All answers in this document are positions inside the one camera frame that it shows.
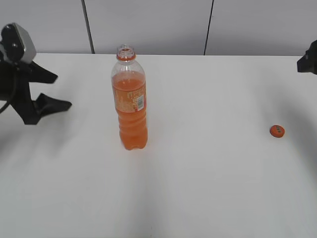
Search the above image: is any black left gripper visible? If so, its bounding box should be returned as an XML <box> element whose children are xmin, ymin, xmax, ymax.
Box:
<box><xmin>0</xmin><ymin>53</ymin><xmax>72</xmax><ymax>125</ymax></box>

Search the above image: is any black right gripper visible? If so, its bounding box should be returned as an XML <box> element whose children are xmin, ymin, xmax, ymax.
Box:
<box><xmin>297</xmin><ymin>40</ymin><xmax>317</xmax><ymax>74</ymax></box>

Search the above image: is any orange bottle cap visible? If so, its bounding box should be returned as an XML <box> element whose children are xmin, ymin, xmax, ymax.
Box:
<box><xmin>269</xmin><ymin>124</ymin><xmax>285</xmax><ymax>138</ymax></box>

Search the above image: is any orange drink plastic bottle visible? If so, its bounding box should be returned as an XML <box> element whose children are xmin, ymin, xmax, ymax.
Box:
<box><xmin>111</xmin><ymin>44</ymin><xmax>148</xmax><ymax>150</ymax></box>

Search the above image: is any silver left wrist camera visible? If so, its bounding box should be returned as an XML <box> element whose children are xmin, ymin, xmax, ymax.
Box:
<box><xmin>0</xmin><ymin>22</ymin><xmax>36</xmax><ymax>64</ymax></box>

